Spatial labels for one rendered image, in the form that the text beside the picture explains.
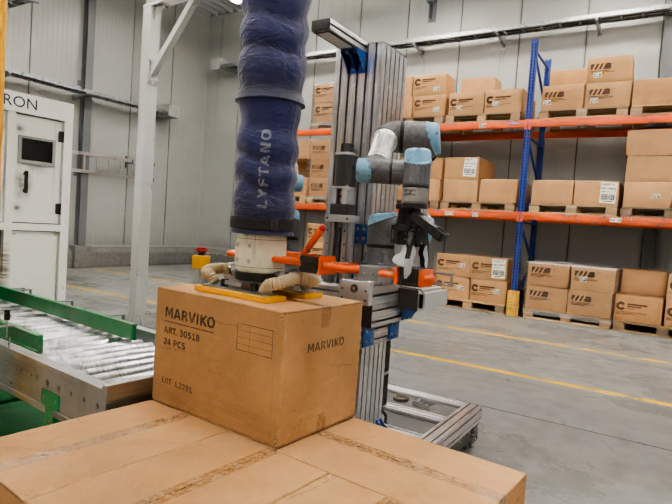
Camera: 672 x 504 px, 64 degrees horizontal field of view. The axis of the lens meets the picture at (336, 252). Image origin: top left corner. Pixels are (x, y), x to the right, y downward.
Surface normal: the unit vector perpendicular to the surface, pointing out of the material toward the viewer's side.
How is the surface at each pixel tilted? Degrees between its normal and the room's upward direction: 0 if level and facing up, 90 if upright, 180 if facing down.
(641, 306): 90
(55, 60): 90
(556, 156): 90
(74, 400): 90
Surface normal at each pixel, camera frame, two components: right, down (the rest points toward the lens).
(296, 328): 0.81, 0.08
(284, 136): 0.63, -0.15
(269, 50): 0.09, -0.21
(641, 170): -0.54, 0.00
